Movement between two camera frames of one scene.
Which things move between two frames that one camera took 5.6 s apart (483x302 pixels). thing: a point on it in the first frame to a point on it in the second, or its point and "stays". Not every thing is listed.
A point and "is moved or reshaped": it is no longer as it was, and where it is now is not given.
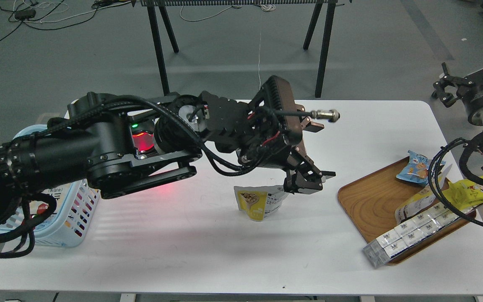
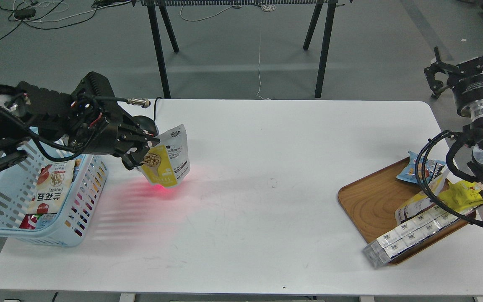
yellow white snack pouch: (258, 202) is moved or reshaped
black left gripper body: (273, 126) to (95, 116)
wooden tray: (372, 200) stays
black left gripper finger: (292, 183) to (135, 157)
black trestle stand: (163, 6) stays
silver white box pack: (408, 232) stays
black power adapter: (24, 15) stays
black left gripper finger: (300, 151) to (125, 131)
